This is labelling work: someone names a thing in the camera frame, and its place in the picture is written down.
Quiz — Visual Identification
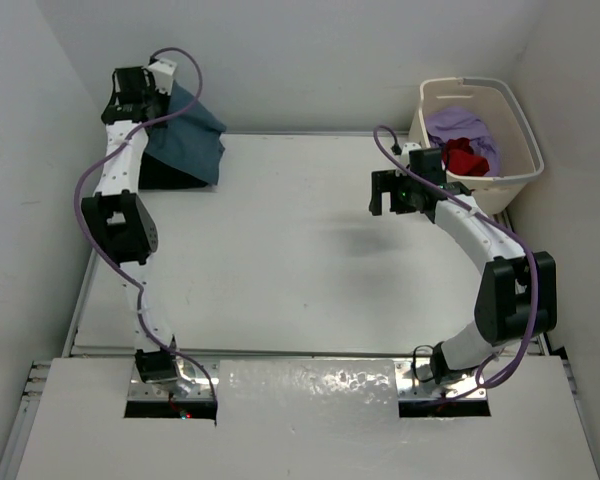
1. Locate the blue shirt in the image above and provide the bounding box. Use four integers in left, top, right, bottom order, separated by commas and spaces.
143, 101, 226, 173

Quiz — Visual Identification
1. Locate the black t shirt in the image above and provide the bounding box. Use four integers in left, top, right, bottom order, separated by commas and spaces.
139, 154, 219, 191

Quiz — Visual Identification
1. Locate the lilac cloth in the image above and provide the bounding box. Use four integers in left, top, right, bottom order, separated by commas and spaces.
425, 106, 501, 177

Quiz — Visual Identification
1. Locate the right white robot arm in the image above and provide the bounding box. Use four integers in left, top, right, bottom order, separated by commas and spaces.
369, 149, 557, 385

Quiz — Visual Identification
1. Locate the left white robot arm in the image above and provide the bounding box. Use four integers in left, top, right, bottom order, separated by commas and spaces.
80, 58, 178, 385

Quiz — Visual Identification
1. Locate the red shirt in basket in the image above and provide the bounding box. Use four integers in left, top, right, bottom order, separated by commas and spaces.
442, 137, 490, 177

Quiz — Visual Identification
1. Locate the cream laundry basket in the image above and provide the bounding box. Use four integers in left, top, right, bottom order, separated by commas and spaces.
409, 77, 544, 215

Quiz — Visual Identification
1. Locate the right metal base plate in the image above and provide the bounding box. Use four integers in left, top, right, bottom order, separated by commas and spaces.
394, 357, 487, 402

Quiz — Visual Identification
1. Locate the metal base plate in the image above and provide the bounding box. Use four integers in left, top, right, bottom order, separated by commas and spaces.
394, 357, 487, 402
126, 366, 213, 402

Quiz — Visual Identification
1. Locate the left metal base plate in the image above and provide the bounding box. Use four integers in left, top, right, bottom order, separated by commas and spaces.
126, 366, 213, 402

